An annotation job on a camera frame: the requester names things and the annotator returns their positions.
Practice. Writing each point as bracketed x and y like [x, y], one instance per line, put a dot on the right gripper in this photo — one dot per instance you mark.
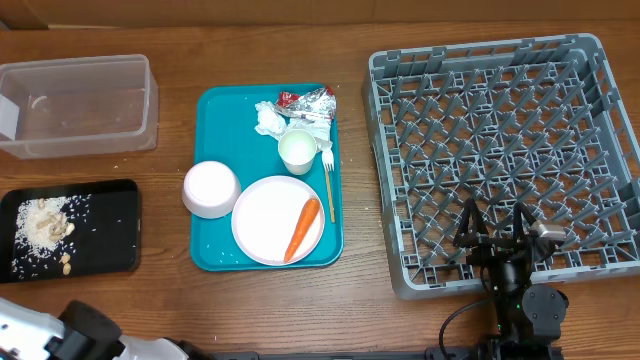
[490, 247]

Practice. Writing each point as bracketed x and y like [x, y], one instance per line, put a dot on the white bowl with rice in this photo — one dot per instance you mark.
[210, 190]

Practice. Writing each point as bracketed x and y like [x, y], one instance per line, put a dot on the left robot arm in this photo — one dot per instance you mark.
[81, 332]

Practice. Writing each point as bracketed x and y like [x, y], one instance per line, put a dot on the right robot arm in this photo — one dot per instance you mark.
[529, 315]

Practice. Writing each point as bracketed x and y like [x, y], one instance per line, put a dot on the grey plastic dishwasher rack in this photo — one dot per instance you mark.
[538, 121]

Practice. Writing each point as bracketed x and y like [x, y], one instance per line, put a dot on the black rectangular waste tray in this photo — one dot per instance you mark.
[131, 203]

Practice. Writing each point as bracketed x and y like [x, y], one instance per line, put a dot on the wooden chopstick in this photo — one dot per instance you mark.
[330, 196]

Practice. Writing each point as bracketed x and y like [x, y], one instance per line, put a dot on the white plastic fork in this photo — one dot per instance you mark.
[328, 159]

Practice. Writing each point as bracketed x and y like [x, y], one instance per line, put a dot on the orange carrot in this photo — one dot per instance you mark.
[306, 219]

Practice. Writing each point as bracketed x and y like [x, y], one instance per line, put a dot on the crumpled silver foil wrapper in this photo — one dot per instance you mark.
[319, 104]

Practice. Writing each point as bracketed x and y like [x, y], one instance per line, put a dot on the white paper cup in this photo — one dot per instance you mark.
[297, 149]

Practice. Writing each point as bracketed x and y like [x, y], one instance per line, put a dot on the teal plastic serving tray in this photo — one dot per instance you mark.
[225, 132]

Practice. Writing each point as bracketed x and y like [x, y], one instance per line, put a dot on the white round plate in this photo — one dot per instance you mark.
[265, 216]

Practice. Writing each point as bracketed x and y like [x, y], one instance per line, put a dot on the crumpled white napkin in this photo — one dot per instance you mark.
[273, 124]

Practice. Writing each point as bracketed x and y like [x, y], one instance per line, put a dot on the clear plastic storage bin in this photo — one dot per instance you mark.
[78, 106]

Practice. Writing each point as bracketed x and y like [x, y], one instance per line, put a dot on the pile of rice and peanuts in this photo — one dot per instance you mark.
[71, 236]

